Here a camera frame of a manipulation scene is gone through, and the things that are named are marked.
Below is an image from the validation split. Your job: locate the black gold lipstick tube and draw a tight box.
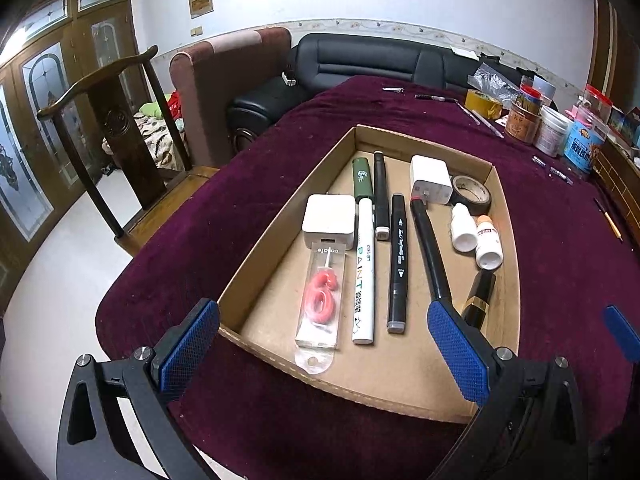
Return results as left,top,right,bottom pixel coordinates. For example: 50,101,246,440
462,270,496,330

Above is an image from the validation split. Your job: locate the white bottle orange cap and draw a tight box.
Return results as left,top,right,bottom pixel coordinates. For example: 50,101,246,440
475,214,503,271

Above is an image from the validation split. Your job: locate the black twin marker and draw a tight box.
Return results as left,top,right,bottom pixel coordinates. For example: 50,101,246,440
386,194,408,334

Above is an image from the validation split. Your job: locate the white paint marker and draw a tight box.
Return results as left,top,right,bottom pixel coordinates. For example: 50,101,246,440
352,198,375,344

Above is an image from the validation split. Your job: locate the black marker red tip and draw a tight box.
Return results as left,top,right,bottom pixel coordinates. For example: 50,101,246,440
410,198,451,304

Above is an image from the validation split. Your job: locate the white dropper bottle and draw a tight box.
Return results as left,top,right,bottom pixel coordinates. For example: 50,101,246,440
450,203,477,252

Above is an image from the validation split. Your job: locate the black electrical tape roll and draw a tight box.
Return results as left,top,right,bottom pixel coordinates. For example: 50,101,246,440
449,174,492,217

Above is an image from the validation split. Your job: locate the red candle clear package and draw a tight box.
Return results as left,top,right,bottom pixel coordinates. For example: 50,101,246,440
294,240,346,375

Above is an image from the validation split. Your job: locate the large white power adapter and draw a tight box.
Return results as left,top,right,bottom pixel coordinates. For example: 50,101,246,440
410,155,452,205

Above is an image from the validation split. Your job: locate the thin black pen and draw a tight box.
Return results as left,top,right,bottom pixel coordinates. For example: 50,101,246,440
374,151,390,242

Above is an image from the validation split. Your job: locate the small white cube charger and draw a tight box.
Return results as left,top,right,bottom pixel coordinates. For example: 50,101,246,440
302,194,356,250

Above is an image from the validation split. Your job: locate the green lighter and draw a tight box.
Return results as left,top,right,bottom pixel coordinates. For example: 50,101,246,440
352,157,373,203

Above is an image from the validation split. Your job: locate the maroon velvet tablecloth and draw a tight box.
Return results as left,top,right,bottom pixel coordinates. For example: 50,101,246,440
94,75,640,480

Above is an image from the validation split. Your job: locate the yellow black pen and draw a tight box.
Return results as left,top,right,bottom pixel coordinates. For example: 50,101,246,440
593,198,624,243

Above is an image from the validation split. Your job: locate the wooden side cabinet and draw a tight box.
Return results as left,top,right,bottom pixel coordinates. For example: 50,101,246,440
592,140,640,245

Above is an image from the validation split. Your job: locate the blue patterned pen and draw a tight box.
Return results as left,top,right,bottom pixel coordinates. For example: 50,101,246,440
549,167,574,185

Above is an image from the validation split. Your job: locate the small silver battery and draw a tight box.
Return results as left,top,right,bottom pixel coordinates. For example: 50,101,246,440
532,155,547,168

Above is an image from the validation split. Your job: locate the blue label snack jar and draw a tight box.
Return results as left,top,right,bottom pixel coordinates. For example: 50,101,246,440
563,107,606,174

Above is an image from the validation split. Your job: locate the white plastic tub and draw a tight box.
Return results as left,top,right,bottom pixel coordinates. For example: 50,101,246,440
534,105,573,158

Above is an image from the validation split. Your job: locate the brown cardboard tray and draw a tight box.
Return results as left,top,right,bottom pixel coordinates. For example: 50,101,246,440
217,123,522,425

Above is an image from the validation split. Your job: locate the red lid clear jar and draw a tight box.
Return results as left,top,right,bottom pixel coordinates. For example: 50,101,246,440
582,84,613,122

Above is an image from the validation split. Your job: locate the brown label plastic jar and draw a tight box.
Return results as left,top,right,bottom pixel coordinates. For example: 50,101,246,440
506,103,540,144

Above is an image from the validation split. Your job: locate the white craft knife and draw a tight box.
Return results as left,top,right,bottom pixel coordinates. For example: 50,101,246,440
471,110,504,139

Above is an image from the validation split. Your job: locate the thin silver scalpel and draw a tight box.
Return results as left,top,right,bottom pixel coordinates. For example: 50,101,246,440
456,101,480,126

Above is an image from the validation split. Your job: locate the yellow packing tape roll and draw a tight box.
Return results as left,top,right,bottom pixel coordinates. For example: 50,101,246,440
464,89,502,120

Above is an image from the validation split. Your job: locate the wooden chair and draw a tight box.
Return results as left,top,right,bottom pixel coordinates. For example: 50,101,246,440
37,46,217,256

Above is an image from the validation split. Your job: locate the black silver pen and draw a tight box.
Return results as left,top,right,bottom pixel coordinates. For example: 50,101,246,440
414,93,458,103

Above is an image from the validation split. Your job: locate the black leather sofa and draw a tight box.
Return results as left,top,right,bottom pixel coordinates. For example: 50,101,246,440
226,32,522,154

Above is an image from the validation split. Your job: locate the maroon armchair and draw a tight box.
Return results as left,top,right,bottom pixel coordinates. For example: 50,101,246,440
169,27,292,168

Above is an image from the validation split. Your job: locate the small framed wall plaque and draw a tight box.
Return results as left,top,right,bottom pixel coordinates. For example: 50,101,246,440
188,0,213,18

